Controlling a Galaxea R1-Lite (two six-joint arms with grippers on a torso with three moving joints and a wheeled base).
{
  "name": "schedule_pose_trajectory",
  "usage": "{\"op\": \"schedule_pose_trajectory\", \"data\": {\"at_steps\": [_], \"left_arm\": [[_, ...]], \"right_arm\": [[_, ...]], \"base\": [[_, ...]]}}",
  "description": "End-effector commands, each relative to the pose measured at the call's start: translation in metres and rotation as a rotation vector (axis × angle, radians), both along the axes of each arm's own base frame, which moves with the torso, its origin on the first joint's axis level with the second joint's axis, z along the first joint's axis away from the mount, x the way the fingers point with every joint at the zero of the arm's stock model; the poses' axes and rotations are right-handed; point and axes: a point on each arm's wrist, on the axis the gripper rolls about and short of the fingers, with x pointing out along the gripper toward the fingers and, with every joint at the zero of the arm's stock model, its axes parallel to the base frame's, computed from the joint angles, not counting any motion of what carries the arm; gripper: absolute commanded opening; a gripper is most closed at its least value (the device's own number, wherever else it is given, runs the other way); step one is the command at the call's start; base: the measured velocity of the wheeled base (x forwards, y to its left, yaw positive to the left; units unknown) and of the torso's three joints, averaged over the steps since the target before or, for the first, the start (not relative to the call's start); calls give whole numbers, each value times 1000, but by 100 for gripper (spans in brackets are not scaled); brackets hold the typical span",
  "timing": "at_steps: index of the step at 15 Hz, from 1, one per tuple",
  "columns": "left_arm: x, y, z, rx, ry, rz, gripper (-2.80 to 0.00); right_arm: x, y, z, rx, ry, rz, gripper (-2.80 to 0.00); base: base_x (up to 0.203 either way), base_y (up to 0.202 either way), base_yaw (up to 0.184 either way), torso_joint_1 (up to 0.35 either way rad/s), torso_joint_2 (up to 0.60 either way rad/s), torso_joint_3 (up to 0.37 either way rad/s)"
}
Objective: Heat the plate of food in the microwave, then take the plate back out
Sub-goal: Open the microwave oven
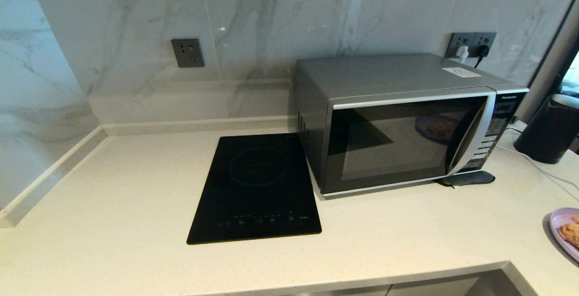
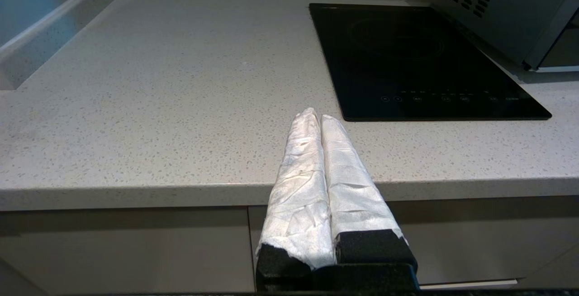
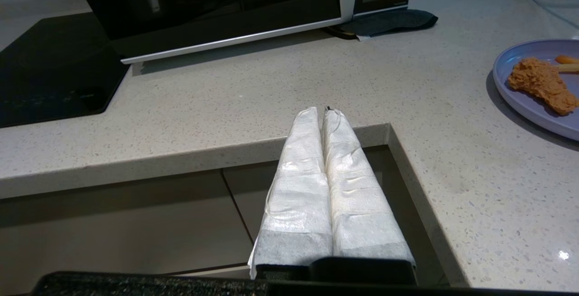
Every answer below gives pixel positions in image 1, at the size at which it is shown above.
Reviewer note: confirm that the silver microwave oven body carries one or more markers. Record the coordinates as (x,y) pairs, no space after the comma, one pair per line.
(384,74)

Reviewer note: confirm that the lilac plate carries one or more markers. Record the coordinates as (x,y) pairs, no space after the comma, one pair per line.
(558,221)

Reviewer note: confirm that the black induction cooktop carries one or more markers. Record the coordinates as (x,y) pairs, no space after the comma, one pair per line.
(258,187)

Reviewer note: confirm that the grey cabinet door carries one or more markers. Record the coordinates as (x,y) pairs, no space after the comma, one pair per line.
(362,292)
(452,287)

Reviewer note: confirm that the white paper sticker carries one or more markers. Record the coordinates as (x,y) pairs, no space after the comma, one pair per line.
(461,72)

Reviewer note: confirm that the dark grey felt pad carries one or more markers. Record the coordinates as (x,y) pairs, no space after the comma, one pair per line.
(470,179)

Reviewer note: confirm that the white power plug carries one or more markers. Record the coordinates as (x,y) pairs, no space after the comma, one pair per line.
(462,54)

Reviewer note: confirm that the black power plug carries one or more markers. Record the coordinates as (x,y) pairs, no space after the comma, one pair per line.
(483,51)

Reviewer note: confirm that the black kettle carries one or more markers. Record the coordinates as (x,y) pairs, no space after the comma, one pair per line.
(547,128)

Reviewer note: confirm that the fried chicken piece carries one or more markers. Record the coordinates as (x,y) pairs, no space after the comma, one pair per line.
(571,233)

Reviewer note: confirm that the dark grey wall socket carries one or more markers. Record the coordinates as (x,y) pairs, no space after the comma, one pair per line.
(453,39)
(187,53)
(490,38)

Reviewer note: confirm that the dark window frame post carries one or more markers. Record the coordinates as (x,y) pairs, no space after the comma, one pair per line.
(554,60)

